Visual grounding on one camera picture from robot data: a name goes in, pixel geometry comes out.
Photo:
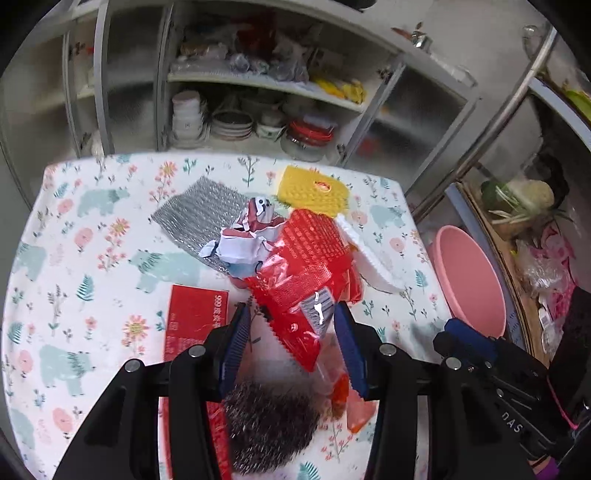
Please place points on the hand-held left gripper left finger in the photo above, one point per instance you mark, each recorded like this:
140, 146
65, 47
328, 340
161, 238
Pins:
235, 344

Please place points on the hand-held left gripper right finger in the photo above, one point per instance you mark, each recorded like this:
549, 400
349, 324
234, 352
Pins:
351, 353

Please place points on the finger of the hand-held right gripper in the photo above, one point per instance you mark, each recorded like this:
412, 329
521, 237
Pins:
468, 333
517, 369

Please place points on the red box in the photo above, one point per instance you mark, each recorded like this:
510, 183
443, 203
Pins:
194, 314

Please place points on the pink plastic bucket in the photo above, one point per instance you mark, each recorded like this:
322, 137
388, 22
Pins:
466, 277

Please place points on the orange plastic wrapper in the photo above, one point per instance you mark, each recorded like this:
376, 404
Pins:
358, 415

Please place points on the dark steel wool ball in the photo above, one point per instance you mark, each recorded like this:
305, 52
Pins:
272, 424

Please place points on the red white paper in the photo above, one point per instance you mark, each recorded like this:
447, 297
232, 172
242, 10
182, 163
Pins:
240, 244

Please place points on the red plastic wrapper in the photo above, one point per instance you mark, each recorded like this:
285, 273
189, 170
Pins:
304, 263

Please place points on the silver bubble bag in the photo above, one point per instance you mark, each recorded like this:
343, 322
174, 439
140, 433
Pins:
198, 212

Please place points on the yellow ribbed sponge pad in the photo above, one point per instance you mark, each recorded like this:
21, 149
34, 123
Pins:
300, 189

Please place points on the pink polka dot bag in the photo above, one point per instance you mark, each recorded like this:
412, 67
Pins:
561, 295

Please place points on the clear plastic bag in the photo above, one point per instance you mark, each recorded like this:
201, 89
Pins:
542, 270

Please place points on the green onions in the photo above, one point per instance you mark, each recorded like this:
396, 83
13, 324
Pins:
501, 210

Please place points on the napa cabbage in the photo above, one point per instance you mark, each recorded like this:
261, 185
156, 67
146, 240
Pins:
535, 193

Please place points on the floral tablecloth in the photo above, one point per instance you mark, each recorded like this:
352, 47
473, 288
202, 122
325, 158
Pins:
92, 258

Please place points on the stack of dark-rimmed plates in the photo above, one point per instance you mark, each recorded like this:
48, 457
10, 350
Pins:
231, 125

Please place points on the red-lidded glass containers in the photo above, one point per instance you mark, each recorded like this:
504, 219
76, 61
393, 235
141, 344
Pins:
307, 136

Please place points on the metal shelf rack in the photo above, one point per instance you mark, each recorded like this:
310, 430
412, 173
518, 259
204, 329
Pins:
503, 115

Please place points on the stack of white bowls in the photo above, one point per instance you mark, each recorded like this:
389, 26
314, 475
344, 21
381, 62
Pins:
187, 115

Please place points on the white kitchen cabinet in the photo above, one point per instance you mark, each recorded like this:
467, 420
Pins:
134, 106

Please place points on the yellow packets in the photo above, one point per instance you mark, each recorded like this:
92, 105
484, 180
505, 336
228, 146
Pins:
341, 90

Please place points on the pile of plastic bags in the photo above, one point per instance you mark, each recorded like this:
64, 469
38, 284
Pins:
249, 55

